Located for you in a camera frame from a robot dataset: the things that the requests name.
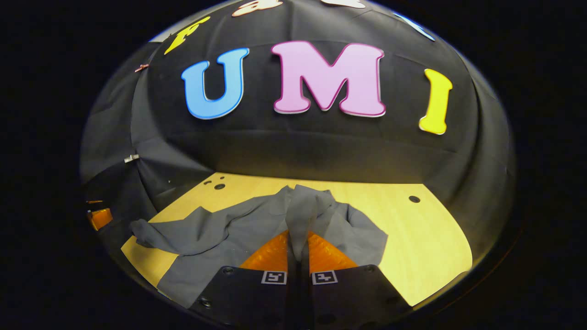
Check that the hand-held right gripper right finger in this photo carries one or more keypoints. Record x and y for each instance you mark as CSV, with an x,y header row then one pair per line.
x,y
348,298

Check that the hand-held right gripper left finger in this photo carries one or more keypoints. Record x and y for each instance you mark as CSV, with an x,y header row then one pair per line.
x,y
257,298

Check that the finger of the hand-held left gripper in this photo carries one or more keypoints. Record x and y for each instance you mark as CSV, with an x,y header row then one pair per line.
x,y
94,201
101,219

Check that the grey polo shirt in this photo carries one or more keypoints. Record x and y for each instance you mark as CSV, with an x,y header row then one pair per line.
x,y
238,229

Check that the white clip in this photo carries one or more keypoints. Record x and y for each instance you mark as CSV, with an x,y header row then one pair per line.
x,y
131,158

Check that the copper clip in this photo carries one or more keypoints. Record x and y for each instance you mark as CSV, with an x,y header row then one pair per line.
x,y
141,67

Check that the black backdrop cloth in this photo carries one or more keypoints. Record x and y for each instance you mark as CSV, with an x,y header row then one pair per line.
x,y
321,151

